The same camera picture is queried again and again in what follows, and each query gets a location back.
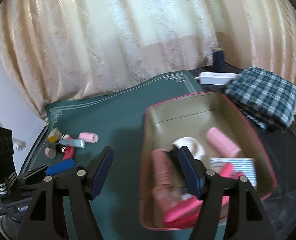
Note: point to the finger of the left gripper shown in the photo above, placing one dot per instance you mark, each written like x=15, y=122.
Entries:
x=62, y=166
x=40, y=171

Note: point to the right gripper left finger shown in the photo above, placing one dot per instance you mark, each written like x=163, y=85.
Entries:
x=45, y=216

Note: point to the black dome cap object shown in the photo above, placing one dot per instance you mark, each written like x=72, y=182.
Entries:
x=56, y=146

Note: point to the silver blue tube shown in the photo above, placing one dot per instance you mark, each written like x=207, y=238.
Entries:
x=78, y=143

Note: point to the small pink hair roller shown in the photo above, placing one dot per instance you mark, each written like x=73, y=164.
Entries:
x=89, y=137

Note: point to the white blue printed packet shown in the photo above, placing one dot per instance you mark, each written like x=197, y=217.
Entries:
x=235, y=167

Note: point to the pink foam bendy roller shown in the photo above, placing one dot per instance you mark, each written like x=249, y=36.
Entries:
x=184, y=214

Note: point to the yellow small box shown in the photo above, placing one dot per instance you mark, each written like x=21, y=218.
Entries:
x=54, y=135

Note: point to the black white panda figurine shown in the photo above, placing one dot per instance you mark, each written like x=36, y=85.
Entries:
x=66, y=136

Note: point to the black table cover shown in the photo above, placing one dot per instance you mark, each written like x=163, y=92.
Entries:
x=281, y=205

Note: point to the green table mat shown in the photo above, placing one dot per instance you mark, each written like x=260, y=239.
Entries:
x=118, y=120

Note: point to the blue plaid folded cloth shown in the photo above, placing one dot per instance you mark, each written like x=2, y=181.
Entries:
x=264, y=97

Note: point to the beige patterned curtain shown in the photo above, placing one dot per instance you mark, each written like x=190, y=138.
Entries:
x=55, y=50

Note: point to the white power strip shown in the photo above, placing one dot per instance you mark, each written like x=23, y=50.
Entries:
x=211, y=78

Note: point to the dark blue thread spool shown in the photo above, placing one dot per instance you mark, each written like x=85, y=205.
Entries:
x=219, y=60

